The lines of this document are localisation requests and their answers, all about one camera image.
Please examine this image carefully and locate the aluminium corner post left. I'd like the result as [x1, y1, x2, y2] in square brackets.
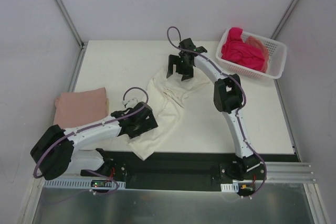
[54, 0, 85, 49]

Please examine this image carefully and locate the crumpled red t shirt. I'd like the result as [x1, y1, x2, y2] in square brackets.
[221, 27, 264, 71]

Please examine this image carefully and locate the white slotted cable duct left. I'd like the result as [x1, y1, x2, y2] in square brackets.
[44, 178, 126, 190]

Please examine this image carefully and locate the crumpled salmon pink garment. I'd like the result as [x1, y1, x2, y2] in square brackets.
[245, 36, 269, 73]

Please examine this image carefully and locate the white plastic laundry basket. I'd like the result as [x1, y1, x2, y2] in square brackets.
[215, 28, 287, 79]

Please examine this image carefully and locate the aluminium corner post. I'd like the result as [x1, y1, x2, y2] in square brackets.
[271, 0, 300, 40]
[54, 0, 85, 49]

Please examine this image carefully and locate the cream white t shirt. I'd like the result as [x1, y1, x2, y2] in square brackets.
[128, 68, 210, 161]

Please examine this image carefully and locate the folded pink t shirt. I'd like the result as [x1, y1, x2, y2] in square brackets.
[54, 88, 107, 129]

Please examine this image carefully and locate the aluminium front rail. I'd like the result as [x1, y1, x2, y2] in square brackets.
[266, 162, 317, 184]

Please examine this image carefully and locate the aluminium corner post right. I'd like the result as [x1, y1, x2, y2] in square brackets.
[271, 0, 300, 40]

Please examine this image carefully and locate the white slotted cable duct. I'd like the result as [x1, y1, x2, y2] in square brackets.
[220, 182, 239, 193]
[44, 178, 126, 190]

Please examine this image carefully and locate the white slotted cable duct right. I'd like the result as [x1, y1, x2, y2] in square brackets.
[220, 182, 239, 193]

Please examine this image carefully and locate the folded beige t shirt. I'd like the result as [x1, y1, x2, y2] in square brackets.
[106, 98, 110, 116]

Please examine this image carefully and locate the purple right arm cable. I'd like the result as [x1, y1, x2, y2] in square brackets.
[167, 26, 267, 200]

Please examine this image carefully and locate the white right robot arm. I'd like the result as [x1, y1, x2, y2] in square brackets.
[166, 38, 261, 181]

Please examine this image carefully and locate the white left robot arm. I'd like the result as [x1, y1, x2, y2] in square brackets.
[30, 102, 158, 180]

